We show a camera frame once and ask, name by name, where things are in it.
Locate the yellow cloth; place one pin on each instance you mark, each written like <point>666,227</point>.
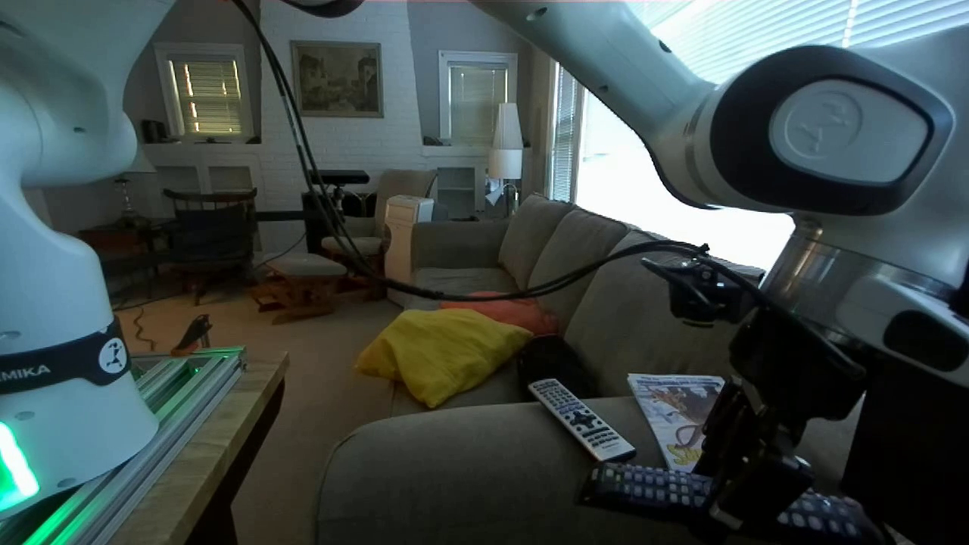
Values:
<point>443,351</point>

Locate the large white window blinds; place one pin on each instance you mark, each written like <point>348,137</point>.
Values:
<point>626,192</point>

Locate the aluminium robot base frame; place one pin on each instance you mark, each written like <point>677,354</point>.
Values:
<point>183,389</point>

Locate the black lampshade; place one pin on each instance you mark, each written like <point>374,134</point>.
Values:
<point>928,473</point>

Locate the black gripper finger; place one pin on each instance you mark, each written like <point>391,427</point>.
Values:
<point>727,433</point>
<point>778,494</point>

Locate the small window with blinds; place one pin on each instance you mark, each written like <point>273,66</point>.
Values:
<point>206,96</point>

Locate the white floor lamp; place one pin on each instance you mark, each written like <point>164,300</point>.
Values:
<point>508,137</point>

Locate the small dark sill object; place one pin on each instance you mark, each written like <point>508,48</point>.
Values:
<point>153,131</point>

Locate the framed wall picture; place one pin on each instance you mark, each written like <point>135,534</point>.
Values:
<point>336,81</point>

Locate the white remote control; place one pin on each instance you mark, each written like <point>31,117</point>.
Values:
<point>582,420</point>

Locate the tall narrow window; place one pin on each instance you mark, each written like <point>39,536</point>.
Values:
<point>564,131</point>

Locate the white cushioned wooden footstool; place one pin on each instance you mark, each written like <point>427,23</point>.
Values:
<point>305,266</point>

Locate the small dark floor object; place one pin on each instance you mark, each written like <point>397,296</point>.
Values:
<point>194,335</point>

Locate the white framed window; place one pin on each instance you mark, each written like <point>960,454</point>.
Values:
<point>477,96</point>

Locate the black stand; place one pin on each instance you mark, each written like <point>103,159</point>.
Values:
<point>354,202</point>

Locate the grey fabric couch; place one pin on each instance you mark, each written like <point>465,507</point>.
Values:
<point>485,473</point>

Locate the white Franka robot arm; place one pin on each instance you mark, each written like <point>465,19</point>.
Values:
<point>62,305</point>

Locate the orange cushion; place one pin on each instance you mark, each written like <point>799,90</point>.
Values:
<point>505,311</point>

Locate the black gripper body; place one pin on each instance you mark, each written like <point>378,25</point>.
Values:
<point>799,365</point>

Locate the beige armchair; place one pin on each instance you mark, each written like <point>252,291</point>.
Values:
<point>403,202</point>

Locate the grey side shelf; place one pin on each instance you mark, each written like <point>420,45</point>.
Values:
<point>455,192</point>

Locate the black remote control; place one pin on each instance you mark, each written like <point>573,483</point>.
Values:
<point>645,487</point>

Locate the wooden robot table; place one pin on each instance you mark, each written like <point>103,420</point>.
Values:
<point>233,433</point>

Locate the dark wooden chair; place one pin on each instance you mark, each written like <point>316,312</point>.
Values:
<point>213,232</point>

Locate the dinosaur picture book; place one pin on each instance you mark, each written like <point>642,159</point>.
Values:
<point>671,409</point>

